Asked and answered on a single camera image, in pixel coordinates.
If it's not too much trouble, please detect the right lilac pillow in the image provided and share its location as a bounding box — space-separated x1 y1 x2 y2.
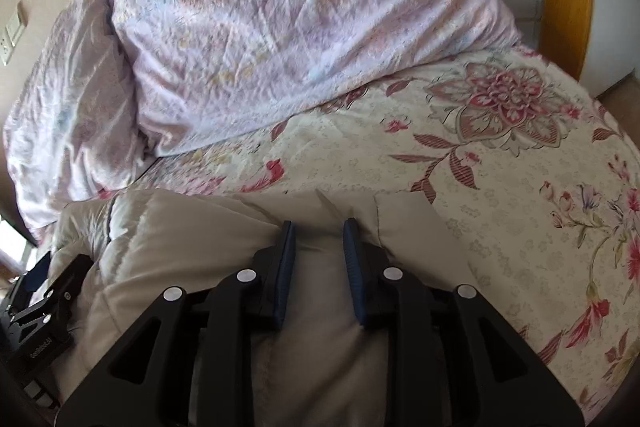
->
112 0 520 156

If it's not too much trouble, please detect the floral bed cover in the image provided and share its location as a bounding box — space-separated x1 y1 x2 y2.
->
119 48 639 421

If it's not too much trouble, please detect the lilac pillow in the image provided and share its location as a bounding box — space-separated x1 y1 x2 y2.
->
3 0 153 236
112 0 520 156

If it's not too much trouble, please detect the beige puffer jacket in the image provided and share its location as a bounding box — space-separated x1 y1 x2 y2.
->
50 190 475 426

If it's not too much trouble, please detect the white wall socket plate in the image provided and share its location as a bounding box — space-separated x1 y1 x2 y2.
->
0 28 15 66

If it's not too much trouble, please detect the left lilac pillow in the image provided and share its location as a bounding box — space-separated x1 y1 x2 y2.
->
3 0 153 236

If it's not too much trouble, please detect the white wall switch plate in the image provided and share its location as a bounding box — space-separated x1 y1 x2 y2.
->
6 3 26 46

